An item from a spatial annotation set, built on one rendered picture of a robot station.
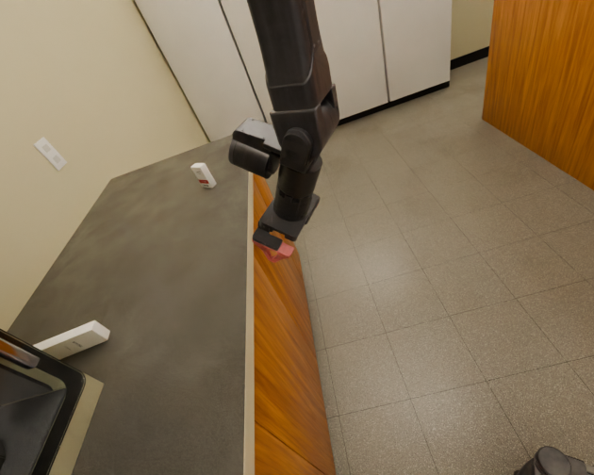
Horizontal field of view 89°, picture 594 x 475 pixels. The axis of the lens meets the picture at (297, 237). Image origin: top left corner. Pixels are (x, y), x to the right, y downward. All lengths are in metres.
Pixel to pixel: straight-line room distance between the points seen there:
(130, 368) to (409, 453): 1.06
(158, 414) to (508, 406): 1.24
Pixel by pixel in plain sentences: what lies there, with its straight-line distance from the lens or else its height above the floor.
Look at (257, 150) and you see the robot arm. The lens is 0.43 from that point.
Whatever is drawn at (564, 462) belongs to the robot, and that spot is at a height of 0.32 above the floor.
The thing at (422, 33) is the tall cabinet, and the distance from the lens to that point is 3.45.
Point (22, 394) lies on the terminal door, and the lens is 0.64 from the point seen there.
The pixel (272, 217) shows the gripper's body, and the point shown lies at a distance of 0.48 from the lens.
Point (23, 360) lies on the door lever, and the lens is 0.58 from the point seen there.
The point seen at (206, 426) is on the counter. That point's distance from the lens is 0.58.
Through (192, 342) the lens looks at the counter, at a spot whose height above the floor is 0.94.
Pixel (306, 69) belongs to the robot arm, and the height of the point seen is 1.33.
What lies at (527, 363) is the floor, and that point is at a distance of 1.60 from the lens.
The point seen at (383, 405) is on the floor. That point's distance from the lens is 1.48.
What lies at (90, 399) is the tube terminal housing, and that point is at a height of 0.96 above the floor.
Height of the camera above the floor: 1.41
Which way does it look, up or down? 41 degrees down
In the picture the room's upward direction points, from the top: 23 degrees counter-clockwise
